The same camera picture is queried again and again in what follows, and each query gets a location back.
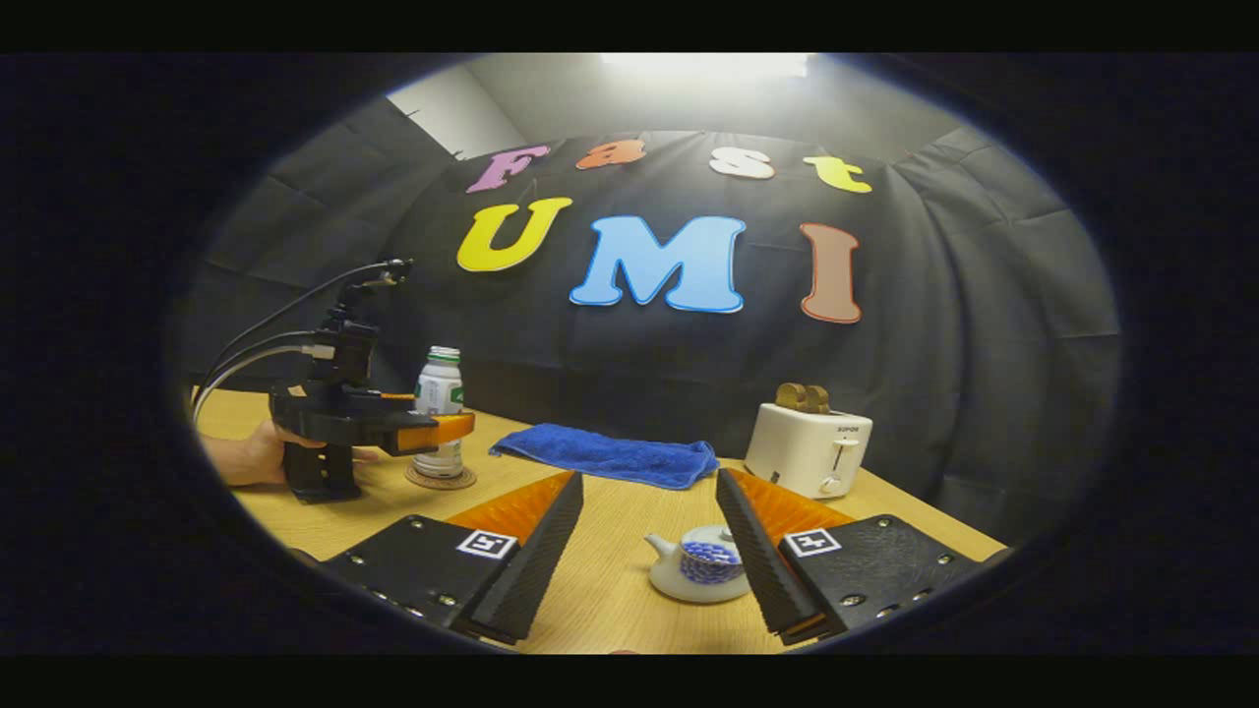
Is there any round woven coaster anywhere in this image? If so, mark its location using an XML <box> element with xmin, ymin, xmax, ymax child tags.
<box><xmin>404</xmin><ymin>461</ymin><xmax>479</xmax><ymax>492</ymax></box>

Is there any black cable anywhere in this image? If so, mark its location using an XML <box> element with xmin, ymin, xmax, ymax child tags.
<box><xmin>195</xmin><ymin>258</ymin><xmax>413</xmax><ymax>396</ymax></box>

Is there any black backdrop cloth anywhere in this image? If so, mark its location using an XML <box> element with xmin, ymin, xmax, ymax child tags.
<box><xmin>177</xmin><ymin>93</ymin><xmax>1123</xmax><ymax>544</ymax></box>

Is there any white toaster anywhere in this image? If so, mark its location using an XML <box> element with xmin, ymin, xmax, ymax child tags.
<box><xmin>744</xmin><ymin>400</ymin><xmax>874</xmax><ymax>501</ymax></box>

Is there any blue towel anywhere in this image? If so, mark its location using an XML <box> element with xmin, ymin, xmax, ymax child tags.
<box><xmin>488</xmin><ymin>422</ymin><xmax>721</xmax><ymax>492</ymax></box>

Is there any white blue-patterned teacup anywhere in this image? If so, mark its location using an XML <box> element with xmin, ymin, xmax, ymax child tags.
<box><xmin>643</xmin><ymin>531</ymin><xmax>754</xmax><ymax>605</ymax></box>

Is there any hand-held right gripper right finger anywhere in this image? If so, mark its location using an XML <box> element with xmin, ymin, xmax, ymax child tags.
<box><xmin>714</xmin><ymin>466</ymin><xmax>987</xmax><ymax>648</ymax></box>

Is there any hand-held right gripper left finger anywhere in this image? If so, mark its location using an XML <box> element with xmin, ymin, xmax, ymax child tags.
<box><xmin>319</xmin><ymin>469</ymin><xmax>585</xmax><ymax>648</ymax></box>

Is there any grey cable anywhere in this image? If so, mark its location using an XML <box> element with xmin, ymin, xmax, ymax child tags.
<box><xmin>191</xmin><ymin>341</ymin><xmax>337</xmax><ymax>426</ymax></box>

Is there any ceiling light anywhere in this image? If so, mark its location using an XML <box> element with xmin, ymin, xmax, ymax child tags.
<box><xmin>600</xmin><ymin>52</ymin><xmax>814</xmax><ymax>81</ymax></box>

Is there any white water bottle green label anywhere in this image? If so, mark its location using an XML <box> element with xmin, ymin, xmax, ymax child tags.
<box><xmin>412</xmin><ymin>345</ymin><xmax>466</xmax><ymax>481</ymax></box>

